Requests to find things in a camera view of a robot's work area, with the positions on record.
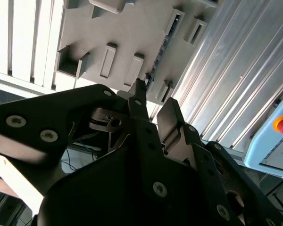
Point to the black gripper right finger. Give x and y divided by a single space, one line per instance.
202 155

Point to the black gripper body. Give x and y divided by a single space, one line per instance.
108 200

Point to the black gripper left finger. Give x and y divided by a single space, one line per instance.
37 113

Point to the black RAM stick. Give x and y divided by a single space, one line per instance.
164 43

